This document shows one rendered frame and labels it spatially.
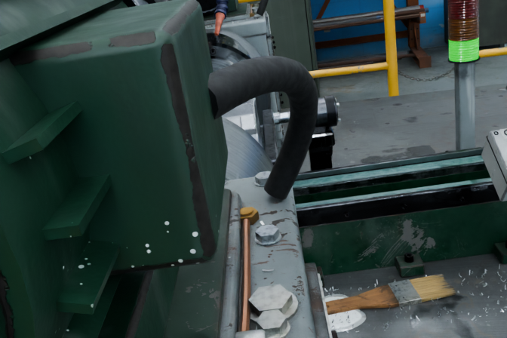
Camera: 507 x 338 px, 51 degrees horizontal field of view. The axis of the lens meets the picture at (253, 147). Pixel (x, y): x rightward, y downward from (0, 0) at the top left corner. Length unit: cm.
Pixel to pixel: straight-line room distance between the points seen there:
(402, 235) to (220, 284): 65
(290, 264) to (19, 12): 20
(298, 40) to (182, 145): 380
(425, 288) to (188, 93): 74
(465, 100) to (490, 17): 436
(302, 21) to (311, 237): 313
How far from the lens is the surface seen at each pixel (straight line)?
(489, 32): 561
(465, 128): 126
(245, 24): 127
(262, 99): 108
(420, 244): 92
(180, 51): 16
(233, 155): 55
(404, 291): 87
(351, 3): 583
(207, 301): 27
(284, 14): 392
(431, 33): 599
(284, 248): 33
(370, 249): 91
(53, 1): 22
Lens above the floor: 133
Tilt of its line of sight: 21 degrees down
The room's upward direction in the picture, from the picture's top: 9 degrees counter-clockwise
